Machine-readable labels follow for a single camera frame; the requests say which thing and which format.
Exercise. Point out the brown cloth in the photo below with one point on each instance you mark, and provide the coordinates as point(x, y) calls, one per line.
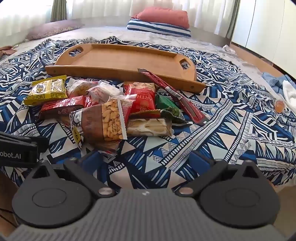
point(7, 51)

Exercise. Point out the crumpled white tissue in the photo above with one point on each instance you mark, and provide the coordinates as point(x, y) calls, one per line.
point(229, 49)

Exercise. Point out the blue white striped pillow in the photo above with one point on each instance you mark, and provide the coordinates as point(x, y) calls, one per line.
point(159, 29)

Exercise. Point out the blue white patterned blanket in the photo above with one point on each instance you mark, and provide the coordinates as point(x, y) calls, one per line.
point(208, 139)

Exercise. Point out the long red stick packet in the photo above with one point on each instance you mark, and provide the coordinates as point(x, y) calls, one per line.
point(185, 103)

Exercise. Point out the white wardrobe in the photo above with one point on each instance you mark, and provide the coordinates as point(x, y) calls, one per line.
point(266, 25)

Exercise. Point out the yellow snack packet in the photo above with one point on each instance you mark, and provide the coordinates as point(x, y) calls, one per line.
point(46, 90)

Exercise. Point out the peanut packet with clear window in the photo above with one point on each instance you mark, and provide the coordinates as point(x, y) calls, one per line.
point(111, 120)

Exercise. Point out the light blue cloth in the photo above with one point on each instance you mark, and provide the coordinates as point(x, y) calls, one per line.
point(272, 80)

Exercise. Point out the red pillow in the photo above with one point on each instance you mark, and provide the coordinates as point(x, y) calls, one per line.
point(161, 16)

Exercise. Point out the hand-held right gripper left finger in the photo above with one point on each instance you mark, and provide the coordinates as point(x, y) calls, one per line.
point(81, 172)

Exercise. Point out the white sheer curtain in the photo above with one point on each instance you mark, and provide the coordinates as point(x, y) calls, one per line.
point(111, 11)

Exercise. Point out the dark red snack packet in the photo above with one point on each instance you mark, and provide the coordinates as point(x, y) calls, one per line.
point(62, 106)

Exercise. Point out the white clear snack packet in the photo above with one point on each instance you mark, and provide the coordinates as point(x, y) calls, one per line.
point(104, 91)

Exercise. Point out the purple pillow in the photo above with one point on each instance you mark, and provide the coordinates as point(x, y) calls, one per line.
point(53, 29)

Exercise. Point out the small orange jelly cup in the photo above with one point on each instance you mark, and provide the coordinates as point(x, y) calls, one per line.
point(279, 106)

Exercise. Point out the clear packet with brown pastry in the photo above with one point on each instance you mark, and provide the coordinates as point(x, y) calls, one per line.
point(78, 88)

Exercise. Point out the beige nougat packet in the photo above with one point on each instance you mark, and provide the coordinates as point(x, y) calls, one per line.
point(148, 127)

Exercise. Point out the green snack packet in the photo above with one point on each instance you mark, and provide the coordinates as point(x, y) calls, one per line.
point(167, 105)

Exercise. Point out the green curtain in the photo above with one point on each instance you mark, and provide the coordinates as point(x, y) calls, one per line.
point(57, 10)
point(230, 18)

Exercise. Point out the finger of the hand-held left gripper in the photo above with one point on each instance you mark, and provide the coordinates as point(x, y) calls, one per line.
point(27, 141)

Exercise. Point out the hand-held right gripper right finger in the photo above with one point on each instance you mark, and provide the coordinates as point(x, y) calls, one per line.
point(200, 162)

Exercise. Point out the white cloth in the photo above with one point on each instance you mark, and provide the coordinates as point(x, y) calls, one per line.
point(290, 92)

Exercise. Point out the bright red nut packet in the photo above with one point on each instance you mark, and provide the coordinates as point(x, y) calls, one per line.
point(141, 97)

